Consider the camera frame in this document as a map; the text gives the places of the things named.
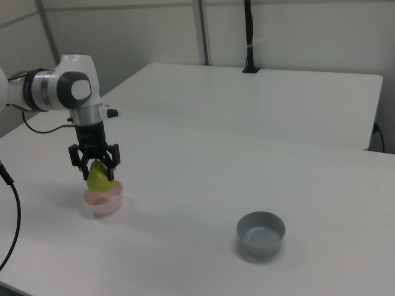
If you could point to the green pear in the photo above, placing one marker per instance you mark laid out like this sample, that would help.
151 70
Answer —
98 180

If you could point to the black clamped camera pole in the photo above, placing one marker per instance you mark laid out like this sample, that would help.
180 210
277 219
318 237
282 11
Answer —
250 34

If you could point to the grey plastic bowl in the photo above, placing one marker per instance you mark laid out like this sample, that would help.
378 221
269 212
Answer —
260 234

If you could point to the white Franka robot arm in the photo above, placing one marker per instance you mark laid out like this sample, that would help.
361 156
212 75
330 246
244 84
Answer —
61 87

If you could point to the pink plastic bowl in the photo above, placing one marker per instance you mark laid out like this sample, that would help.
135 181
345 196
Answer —
106 202

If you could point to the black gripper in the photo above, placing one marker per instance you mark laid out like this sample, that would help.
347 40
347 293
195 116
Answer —
91 135

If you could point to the grey partition post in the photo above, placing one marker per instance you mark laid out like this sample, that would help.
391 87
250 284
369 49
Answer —
49 34
203 34

